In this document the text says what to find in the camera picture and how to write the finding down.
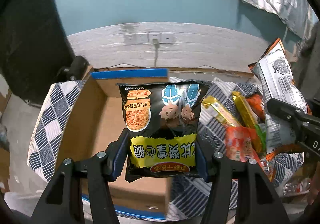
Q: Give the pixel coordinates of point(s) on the grey hanging towel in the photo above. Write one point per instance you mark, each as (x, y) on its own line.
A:
(306, 68)

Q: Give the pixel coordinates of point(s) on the orange brown chip bag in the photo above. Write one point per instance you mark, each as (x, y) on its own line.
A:
(256, 103)

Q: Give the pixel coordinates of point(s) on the orange silver snack bag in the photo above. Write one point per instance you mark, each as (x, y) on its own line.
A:
(275, 74)

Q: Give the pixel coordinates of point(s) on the gold wafer bar wrapper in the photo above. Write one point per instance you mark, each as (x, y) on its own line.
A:
(250, 121)

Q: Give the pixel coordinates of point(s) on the black yellow snack bag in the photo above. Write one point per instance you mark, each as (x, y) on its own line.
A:
(162, 119)

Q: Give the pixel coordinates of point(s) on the white wall socket strip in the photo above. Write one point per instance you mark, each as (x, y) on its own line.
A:
(149, 38)

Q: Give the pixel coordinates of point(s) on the blue cardboard box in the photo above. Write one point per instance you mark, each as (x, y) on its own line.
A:
(95, 121)

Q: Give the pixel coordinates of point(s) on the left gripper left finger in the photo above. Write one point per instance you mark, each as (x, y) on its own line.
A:
(112, 160)

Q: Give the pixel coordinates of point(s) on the black office chair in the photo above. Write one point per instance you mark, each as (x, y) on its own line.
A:
(35, 52)

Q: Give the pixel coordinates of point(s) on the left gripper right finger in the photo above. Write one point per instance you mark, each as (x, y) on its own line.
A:
(208, 161)

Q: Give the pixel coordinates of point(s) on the thin gold snack bar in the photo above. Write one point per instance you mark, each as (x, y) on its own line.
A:
(220, 112)

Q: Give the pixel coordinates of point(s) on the red orange snack bag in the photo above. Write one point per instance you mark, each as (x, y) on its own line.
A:
(240, 143)

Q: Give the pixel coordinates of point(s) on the plastic water bottle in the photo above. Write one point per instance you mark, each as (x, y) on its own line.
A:
(296, 187)

